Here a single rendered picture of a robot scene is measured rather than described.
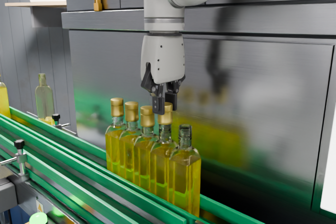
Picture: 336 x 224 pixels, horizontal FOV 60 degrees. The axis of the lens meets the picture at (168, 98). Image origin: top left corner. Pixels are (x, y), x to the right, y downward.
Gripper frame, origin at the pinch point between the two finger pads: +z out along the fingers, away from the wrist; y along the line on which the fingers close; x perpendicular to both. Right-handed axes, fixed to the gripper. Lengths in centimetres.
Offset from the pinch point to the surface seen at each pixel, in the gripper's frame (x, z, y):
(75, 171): -30.5, 25.5, 6.1
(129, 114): -10.7, 4.7, 1.4
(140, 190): -4.1, 21.9, 4.3
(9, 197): -53, 38, 18
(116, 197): -11.5, 26.2, 6.1
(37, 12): -281, -27, -107
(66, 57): -308, 28, -151
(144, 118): -5.0, 4.3, 1.6
